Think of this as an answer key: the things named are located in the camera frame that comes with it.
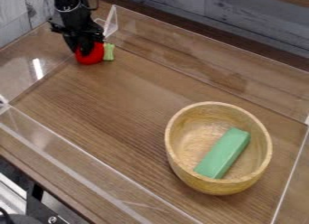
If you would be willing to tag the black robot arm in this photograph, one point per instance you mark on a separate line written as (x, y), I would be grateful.
(67, 5)

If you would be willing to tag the clear acrylic corner bracket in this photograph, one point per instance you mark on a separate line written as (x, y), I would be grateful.
(110, 22)

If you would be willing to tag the green rectangular block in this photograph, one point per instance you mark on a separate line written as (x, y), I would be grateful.
(224, 153)

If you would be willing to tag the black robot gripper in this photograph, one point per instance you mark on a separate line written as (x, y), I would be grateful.
(79, 29)

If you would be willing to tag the wooden bowl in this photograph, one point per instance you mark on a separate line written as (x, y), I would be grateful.
(193, 130)

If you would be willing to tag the clear acrylic tray enclosure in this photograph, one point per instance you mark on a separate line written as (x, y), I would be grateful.
(83, 127)

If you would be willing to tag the black table leg bracket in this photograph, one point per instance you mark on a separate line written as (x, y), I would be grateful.
(38, 210)

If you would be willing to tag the red plush strawberry toy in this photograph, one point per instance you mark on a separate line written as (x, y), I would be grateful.
(101, 53)

